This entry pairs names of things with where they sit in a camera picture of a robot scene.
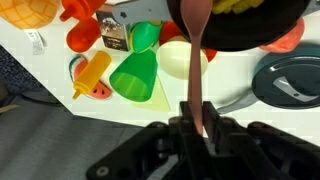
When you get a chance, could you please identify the grey toy utensil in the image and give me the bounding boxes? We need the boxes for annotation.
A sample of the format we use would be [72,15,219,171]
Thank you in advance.
[272,75,320,103]

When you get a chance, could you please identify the yellow mustard bottle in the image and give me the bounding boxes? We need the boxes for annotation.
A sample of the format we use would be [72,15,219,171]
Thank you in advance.
[72,50,112,100]

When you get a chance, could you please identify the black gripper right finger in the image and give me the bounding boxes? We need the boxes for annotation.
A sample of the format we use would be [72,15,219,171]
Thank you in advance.
[202,100,320,180]

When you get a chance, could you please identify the small printed carton box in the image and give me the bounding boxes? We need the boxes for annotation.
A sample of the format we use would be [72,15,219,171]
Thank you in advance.
[95,9,132,53]

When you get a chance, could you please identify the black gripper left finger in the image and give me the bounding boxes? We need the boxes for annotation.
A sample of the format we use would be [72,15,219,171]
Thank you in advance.
[86,100,214,180]

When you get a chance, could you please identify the red plush peach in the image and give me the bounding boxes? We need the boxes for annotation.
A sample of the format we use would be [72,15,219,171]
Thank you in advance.
[258,17,306,54]

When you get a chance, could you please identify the yellow toy fries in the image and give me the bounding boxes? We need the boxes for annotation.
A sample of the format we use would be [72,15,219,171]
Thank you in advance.
[211,0,266,15]

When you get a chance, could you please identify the cream small bowl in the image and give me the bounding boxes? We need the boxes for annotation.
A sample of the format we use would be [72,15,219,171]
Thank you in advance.
[155,35,209,81]

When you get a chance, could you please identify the toy watermelon slice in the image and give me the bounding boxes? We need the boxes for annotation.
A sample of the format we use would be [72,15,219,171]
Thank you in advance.
[68,54,114,100]

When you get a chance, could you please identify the green translucent cup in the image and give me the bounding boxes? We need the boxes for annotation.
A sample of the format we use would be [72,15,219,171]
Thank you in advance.
[108,48,159,103]

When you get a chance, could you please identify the black pot grey handle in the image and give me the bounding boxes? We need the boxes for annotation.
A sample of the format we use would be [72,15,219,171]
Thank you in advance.
[111,0,320,53]

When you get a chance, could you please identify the pink plastic spoon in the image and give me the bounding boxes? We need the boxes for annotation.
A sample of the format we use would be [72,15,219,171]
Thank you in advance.
[180,0,214,136]

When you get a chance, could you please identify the orange ketchup bottle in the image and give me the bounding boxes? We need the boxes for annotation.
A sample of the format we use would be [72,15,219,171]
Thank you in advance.
[59,0,108,23]

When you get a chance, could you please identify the plush toy pineapple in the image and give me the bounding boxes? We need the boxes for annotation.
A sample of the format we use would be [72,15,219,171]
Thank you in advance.
[0,0,61,56]

